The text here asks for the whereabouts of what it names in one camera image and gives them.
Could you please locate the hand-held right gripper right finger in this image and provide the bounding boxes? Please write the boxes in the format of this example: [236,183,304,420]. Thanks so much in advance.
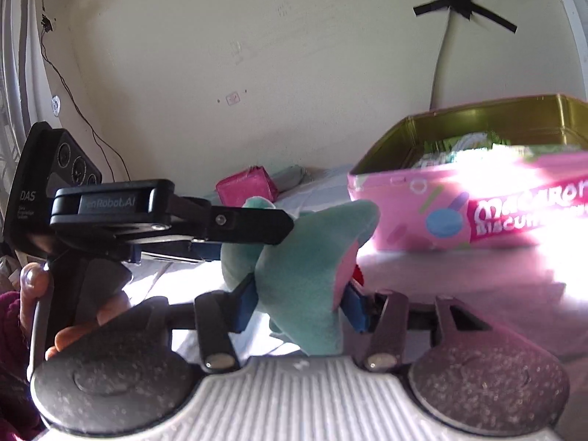
[342,282,494,372]

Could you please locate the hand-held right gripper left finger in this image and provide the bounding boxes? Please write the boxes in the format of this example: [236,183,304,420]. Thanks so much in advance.
[98,272,257,373]

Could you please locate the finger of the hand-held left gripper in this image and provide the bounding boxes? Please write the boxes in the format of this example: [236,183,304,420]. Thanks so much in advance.
[133,239,227,265]
[170,195,295,245]

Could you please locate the magenta zip pouch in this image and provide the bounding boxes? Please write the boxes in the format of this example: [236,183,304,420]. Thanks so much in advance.
[216,165,276,207]

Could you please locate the teal plush toy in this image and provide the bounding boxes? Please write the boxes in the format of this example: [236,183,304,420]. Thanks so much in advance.
[220,197,381,356]

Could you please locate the pink biscuit tin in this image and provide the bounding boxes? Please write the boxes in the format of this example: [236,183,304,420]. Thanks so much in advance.
[347,94,588,252]

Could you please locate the person's left forearm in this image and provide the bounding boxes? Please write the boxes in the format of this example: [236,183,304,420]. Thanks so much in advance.
[0,289,47,441]

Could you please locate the person's left hand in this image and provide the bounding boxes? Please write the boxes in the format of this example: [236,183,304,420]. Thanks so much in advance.
[19,262,136,363]

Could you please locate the white bed sheet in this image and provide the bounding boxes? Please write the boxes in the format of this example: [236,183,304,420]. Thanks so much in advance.
[117,163,588,363]

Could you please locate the thin black wire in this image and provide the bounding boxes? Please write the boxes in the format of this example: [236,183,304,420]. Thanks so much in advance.
[39,7,132,182]

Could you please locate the white power cable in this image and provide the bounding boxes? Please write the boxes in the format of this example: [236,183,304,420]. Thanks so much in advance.
[429,9,458,111]

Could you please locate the white window frame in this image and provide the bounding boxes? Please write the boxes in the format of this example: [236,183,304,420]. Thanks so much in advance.
[546,0,588,102]

